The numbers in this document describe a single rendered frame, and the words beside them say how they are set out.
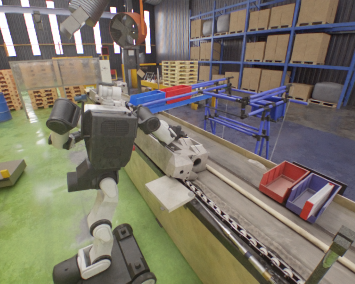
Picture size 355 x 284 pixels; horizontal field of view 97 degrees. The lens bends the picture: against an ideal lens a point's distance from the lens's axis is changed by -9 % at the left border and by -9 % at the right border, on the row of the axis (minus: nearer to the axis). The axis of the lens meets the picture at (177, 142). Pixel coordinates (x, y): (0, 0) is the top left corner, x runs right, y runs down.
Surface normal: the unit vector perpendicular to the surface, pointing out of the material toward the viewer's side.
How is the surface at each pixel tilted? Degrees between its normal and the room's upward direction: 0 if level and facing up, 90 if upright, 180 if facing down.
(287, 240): 0
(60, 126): 119
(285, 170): 88
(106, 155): 104
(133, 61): 90
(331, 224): 0
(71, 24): 90
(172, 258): 0
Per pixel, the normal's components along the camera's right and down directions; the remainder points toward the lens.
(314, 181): -0.84, 0.20
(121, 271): 0.00, -0.90
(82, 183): 0.53, 0.37
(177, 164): 0.44, -0.52
